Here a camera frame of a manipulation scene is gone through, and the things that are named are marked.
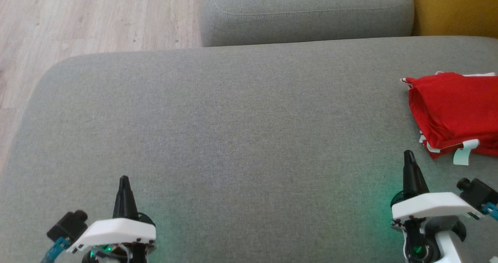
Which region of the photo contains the grey fabric sofa seat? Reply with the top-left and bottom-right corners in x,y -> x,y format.
0,35 -> 498,263

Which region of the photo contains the red basketball jersey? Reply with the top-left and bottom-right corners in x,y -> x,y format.
401,72 -> 498,165

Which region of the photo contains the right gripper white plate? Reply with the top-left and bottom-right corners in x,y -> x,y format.
391,150 -> 483,263

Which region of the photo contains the yellow cushion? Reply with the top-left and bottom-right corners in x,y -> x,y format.
409,0 -> 498,39

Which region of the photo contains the right black cable blue plug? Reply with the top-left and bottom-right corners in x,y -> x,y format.
482,202 -> 498,220

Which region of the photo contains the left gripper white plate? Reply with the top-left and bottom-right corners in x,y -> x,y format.
66,175 -> 157,263

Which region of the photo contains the grey sofa back cushion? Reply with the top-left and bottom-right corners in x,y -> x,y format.
199,0 -> 415,47

